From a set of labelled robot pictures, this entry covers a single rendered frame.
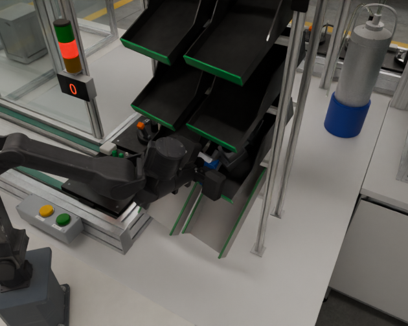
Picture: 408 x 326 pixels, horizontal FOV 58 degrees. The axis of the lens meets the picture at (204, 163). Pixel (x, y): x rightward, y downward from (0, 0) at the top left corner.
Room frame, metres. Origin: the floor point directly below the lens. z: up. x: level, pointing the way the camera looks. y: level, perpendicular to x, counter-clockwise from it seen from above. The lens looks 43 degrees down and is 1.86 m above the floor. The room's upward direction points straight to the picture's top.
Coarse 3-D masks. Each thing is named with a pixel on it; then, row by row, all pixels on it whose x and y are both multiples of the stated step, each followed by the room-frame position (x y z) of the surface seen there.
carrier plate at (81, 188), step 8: (120, 152) 1.00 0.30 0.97; (136, 168) 0.92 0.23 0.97; (136, 176) 0.88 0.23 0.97; (64, 184) 0.84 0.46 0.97; (72, 184) 0.84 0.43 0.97; (80, 184) 0.84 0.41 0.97; (72, 192) 0.81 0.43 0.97; (80, 192) 0.81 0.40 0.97; (88, 192) 0.81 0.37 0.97; (96, 192) 0.81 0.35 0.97; (88, 200) 0.78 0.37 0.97; (96, 200) 0.77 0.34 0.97; (104, 200) 0.77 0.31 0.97; (112, 200) 0.77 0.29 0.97; (128, 200) 0.77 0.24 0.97; (104, 208) 0.75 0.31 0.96; (112, 208) 0.74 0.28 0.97; (120, 208) 0.74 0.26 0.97
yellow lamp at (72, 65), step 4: (76, 56) 1.07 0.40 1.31; (64, 60) 1.06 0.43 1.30; (68, 60) 1.05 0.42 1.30; (72, 60) 1.05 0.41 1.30; (76, 60) 1.06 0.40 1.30; (68, 64) 1.05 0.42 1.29; (72, 64) 1.05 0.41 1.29; (76, 64) 1.06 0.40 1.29; (80, 64) 1.08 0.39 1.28; (68, 68) 1.05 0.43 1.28; (72, 68) 1.05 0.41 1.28; (76, 68) 1.06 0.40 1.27; (80, 68) 1.07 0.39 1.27; (72, 72) 1.05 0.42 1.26
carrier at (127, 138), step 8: (136, 120) 1.19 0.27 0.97; (144, 120) 1.15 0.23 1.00; (152, 120) 1.10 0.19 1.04; (128, 128) 1.14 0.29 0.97; (136, 128) 1.14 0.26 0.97; (152, 128) 1.09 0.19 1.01; (120, 136) 1.09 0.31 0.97; (128, 136) 1.09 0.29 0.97; (136, 136) 1.09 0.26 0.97; (144, 136) 1.05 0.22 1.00; (152, 136) 1.07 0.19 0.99; (120, 144) 1.04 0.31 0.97; (128, 144) 1.04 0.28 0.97; (136, 144) 1.04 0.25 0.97; (144, 144) 1.04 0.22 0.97; (128, 152) 1.02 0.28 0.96; (136, 152) 1.00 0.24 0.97
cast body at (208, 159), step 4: (200, 152) 0.63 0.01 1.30; (216, 152) 0.66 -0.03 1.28; (200, 156) 0.62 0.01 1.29; (204, 156) 0.62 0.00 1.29; (208, 156) 0.62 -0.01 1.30; (212, 156) 0.65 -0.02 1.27; (216, 156) 0.65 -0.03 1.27; (196, 160) 0.61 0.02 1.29; (200, 160) 0.61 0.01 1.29; (204, 160) 0.61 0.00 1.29; (208, 160) 0.61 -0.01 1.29; (212, 160) 0.61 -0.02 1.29; (196, 164) 0.60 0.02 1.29; (200, 164) 0.60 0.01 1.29; (220, 164) 0.64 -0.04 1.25; (216, 168) 0.63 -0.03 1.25
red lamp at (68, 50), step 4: (60, 44) 1.06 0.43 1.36; (64, 44) 1.05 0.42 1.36; (68, 44) 1.05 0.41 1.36; (72, 44) 1.06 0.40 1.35; (60, 48) 1.06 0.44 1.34; (64, 48) 1.05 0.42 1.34; (68, 48) 1.05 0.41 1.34; (72, 48) 1.06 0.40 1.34; (76, 48) 1.08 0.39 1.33; (64, 52) 1.05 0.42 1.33; (68, 52) 1.05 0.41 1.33; (72, 52) 1.06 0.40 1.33; (76, 52) 1.07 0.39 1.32; (64, 56) 1.05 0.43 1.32; (68, 56) 1.05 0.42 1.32; (72, 56) 1.06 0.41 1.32
